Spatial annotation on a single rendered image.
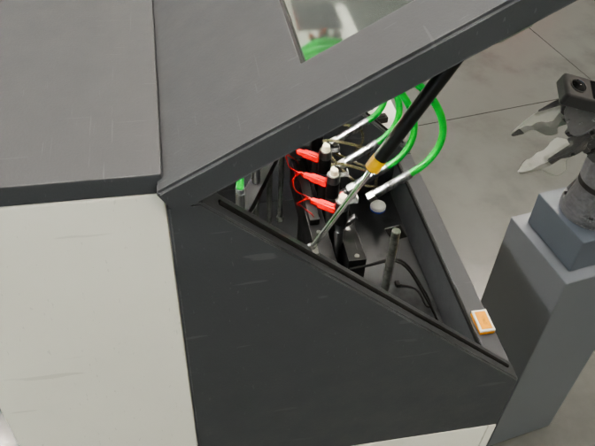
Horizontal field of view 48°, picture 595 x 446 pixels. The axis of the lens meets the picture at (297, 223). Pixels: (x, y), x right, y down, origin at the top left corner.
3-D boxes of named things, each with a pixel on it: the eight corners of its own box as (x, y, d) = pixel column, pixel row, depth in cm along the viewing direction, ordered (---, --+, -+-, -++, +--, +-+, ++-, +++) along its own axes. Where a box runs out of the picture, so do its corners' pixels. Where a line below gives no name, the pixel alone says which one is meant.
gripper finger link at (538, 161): (540, 196, 110) (589, 160, 107) (521, 180, 107) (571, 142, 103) (532, 183, 113) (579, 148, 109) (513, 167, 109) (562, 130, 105)
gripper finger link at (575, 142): (556, 171, 105) (605, 134, 101) (551, 166, 104) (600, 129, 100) (543, 152, 108) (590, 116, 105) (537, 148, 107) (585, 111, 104)
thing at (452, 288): (489, 406, 135) (510, 361, 124) (468, 409, 135) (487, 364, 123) (401, 200, 179) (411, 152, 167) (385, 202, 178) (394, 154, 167)
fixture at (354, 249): (359, 305, 147) (367, 258, 137) (314, 311, 146) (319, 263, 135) (327, 201, 171) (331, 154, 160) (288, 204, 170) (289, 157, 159)
